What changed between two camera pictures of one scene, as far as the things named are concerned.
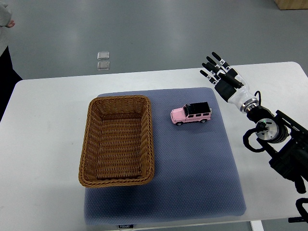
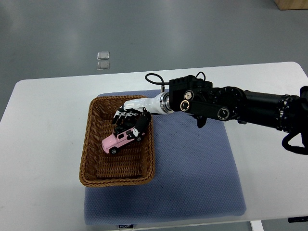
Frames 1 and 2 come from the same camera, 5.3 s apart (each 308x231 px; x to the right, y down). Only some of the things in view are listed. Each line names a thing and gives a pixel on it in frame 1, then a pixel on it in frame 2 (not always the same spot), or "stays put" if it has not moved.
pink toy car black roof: x=191 y=112 → x=122 y=134
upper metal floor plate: x=103 y=55 stays put
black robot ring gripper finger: x=213 y=71 → x=121 y=121
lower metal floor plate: x=103 y=65 stays put
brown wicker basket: x=118 y=147 stays put
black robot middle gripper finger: x=213 y=63 → x=126 y=123
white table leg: x=257 y=225 stays put
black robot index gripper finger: x=225 y=66 → x=133 y=120
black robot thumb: x=231 y=80 → x=143 y=121
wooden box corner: x=285 y=5 stays put
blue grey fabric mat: x=195 y=176 stays put
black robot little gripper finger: x=211 y=78 → x=116 y=118
